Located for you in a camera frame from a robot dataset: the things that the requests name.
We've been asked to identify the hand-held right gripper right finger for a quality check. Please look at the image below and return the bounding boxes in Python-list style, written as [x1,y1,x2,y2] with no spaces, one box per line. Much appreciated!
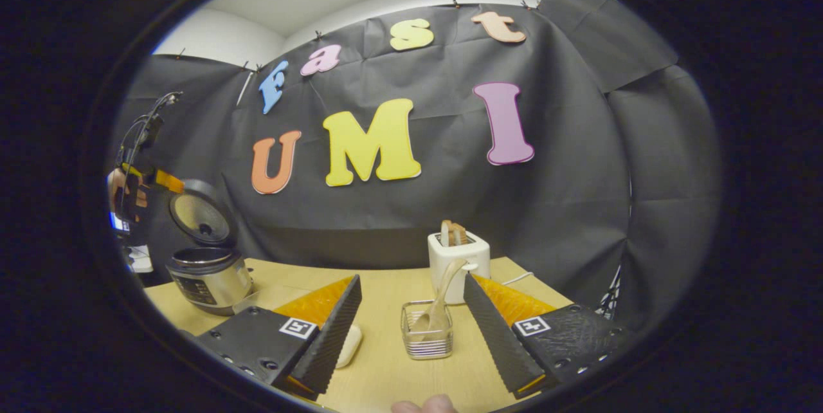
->
[464,275,634,399]

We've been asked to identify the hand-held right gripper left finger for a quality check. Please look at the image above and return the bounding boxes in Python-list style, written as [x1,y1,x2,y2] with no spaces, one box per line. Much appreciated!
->
[195,275,362,401]

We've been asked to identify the wooden spoon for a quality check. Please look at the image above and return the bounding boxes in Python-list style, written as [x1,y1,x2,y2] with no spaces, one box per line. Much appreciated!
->
[411,259,468,340]

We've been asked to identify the metal wire chopstick holder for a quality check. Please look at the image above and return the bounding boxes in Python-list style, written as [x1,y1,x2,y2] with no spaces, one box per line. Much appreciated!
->
[401,300,454,360]

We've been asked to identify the black silver rice cooker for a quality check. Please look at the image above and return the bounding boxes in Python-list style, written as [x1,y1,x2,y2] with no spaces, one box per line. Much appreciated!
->
[166,179,253,317]

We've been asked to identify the white desk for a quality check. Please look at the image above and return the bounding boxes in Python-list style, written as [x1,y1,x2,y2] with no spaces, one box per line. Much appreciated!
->
[125,244,154,273]

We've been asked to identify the white toaster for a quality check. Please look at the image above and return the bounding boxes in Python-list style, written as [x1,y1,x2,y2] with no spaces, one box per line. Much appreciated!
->
[428,231,491,306]

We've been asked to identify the toasted bread slice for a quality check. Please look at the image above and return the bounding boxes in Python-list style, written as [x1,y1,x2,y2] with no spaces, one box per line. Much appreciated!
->
[440,220,468,246]

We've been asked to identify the black backdrop cloth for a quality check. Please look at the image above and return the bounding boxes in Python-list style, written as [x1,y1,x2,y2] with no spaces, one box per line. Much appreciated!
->
[109,0,721,330]

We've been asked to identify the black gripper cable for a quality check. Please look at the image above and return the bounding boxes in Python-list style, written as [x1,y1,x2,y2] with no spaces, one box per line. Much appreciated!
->
[119,91,184,169]

